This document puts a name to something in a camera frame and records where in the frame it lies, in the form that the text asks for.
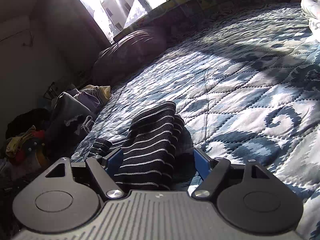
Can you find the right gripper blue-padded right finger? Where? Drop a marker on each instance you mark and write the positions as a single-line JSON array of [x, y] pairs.
[[212, 172]]

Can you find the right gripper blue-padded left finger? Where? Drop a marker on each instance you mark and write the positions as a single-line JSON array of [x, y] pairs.
[[103, 170]]

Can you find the black white striped garment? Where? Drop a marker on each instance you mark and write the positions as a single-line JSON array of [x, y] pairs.
[[157, 140]]

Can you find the red plush toy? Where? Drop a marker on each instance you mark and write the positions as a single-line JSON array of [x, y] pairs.
[[36, 137]]

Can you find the blue white quilted bedspread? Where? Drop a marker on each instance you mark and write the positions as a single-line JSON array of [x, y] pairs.
[[247, 87]]

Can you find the olive yellow cloth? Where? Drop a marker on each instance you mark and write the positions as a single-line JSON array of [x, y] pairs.
[[15, 143]]

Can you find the mauve rolled duvet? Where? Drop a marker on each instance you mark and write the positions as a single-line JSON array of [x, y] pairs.
[[128, 55]]

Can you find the white quilted blanket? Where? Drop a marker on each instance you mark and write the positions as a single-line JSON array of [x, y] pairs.
[[310, 9]]

